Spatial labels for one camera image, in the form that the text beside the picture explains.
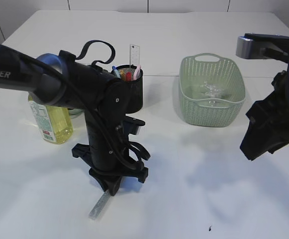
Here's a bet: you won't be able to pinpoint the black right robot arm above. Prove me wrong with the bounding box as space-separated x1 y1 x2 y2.
236 33 289 161

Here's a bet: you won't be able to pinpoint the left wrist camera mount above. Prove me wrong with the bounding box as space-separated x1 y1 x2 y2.
122 116 145 136

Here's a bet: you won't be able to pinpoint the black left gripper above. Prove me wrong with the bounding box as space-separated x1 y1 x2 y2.
71 124 151 197

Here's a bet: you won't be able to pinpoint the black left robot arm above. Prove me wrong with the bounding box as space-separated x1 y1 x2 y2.
0 42 150 195

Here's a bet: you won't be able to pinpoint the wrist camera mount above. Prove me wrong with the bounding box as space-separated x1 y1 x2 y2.
122 116 145 136
236 33 289 62

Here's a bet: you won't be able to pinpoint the clear plastic sheet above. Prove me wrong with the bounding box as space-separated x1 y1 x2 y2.
197 81 226 107

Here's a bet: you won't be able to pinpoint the pale green wavy plate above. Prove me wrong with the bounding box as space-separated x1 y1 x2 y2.
68 108 84 119

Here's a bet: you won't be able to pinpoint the pink purple scissors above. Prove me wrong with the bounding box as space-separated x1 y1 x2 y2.
133 65 141 81

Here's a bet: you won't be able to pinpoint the yellow tea bottle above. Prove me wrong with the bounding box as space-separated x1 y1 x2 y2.
28 95 73 144

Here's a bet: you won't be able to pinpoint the silver glitter glue pen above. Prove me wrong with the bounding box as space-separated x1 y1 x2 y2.
89 190 111 220

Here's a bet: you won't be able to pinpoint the black mesh pen holder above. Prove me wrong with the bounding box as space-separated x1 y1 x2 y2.
116 65 143 114

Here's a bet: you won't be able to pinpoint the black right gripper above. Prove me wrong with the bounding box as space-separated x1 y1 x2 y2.
240 71 289 161

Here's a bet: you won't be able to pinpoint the blue scissors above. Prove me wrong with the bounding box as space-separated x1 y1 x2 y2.
112 66 121 78

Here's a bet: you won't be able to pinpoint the pale green plastic basket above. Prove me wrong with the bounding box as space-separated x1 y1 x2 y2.
179 54 246 127

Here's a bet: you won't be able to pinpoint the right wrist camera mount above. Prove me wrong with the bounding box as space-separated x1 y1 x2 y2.
236 33 289 62

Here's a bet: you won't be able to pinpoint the clear plastic ruler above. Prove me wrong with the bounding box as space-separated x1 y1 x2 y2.
129 44 140 67

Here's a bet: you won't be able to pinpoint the gold glitter glue pen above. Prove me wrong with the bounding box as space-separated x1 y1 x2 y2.
119 70 125 78

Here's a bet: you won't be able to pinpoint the red glitter glue pen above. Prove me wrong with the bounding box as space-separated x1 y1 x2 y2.
125 72 132 82

